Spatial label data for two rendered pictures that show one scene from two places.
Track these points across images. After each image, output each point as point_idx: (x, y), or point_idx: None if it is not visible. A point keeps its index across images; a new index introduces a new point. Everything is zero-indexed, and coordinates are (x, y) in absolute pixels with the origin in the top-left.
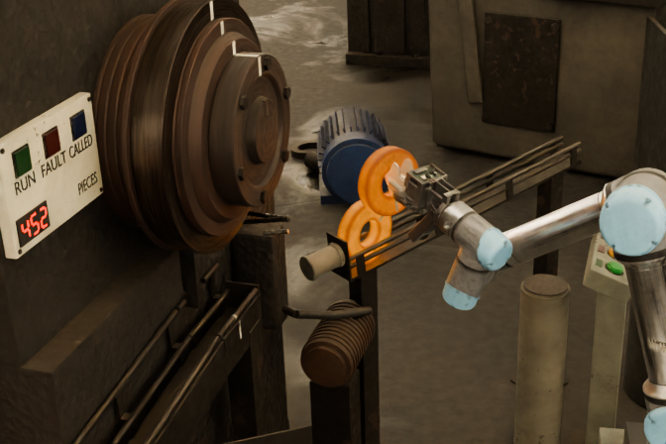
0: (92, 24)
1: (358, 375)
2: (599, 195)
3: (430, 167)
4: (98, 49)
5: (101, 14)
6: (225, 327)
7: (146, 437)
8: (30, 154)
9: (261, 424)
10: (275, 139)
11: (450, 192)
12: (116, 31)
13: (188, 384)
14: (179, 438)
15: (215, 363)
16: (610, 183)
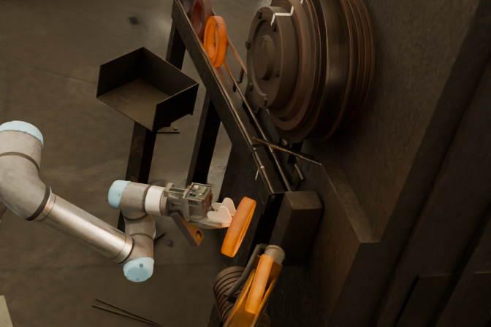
0: None
1: (218, 320)
2: (54, 195)
3: (199, 198)
4: None
5: None
6: (258, 156)
7: (243, 122)
8: None
9: (243, 252)
10: (261, 72)
11: (169, 186)
12: None
13: (241, 125)
14: (229, 128)
15: (246, 149)
16: (47, 188)
